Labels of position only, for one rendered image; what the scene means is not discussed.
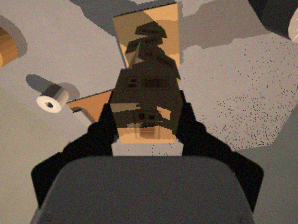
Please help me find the white cylinder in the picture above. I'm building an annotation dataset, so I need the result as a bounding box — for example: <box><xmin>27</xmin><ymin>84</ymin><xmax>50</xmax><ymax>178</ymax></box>
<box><xmin>37</xmin><ymin>85</ymin><xmax>69</xmax><ymax>113</ymax></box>

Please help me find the tan cardboard carton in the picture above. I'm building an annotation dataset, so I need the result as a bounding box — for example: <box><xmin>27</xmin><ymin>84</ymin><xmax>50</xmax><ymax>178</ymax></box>
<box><xmin>134</xmin><ymin>26</ymin><xmax>167</xmax><ymax>51</ymax></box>
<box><xmin>127</xmin><ymin>40</ymin><xmax>181</xmax><ymax>84</ymax></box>
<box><xmin>125</xmin><ymin>33</ymin><xmax>165</xmax><ymax>65</ymax></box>

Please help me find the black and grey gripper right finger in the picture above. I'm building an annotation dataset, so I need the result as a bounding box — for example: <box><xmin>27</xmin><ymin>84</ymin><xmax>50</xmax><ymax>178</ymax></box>
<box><xmin>176</xmin><ymin>90</ymin><xmax>264</xmax><ymax>214</ymax></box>

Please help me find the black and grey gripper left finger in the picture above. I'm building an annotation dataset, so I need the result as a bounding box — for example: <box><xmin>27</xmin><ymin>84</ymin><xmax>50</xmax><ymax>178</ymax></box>
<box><xmin>31</xmin><ymin>91</ymin><xmax>119</xmax><ymax>211</ymax></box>

